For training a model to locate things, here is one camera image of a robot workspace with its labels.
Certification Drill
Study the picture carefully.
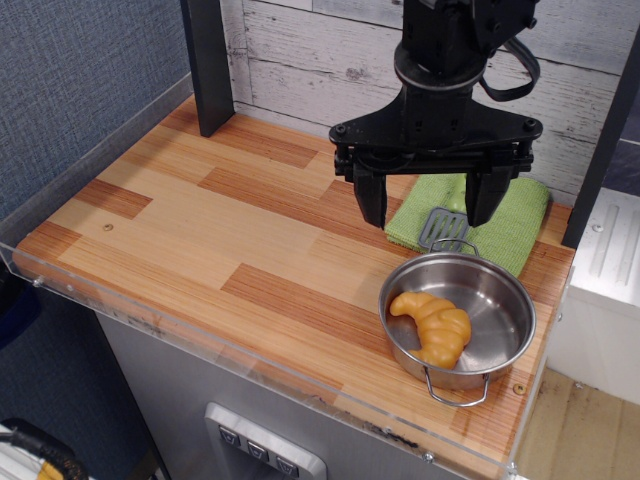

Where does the orange toy croissant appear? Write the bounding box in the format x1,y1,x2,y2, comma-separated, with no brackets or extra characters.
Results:
389,292,472,370

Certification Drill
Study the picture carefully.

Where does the silver button control panel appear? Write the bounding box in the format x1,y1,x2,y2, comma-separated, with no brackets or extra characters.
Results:
204,402,328,479

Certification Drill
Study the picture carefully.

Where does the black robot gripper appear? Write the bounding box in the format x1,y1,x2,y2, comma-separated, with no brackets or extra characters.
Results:
329,88,543,229

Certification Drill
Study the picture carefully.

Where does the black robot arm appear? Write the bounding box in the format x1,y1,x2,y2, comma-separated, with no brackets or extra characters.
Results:
329,1,543,228

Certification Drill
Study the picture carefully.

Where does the yellow black cable bundle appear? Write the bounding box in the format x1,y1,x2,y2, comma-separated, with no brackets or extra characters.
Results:
0,418,91,480

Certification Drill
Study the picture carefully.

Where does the green handled grey spatula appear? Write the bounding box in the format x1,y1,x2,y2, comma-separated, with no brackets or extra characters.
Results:
418,175,470,252

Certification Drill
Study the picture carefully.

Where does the dark grey right post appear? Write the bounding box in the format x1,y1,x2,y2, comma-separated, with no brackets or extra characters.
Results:
561,30,639,249

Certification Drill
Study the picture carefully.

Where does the stainless steel pot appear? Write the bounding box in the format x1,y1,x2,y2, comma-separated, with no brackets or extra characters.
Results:
378,241,537,408

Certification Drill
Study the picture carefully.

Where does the green cloth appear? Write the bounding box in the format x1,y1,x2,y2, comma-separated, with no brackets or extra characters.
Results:
385,174,549,276

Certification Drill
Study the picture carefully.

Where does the dark grey post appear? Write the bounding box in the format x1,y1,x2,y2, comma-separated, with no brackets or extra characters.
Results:
180,0,235,137
561,30,639,249

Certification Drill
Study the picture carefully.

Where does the dark grey left post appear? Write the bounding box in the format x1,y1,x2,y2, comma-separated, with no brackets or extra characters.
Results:
180,0,235,137

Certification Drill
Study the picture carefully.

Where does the white metal side cabinet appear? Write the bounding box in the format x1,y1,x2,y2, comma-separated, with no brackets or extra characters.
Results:
547,188,639,403

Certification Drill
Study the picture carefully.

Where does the clear acrylic table guard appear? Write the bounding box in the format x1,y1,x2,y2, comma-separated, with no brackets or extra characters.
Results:
1,68,572,479

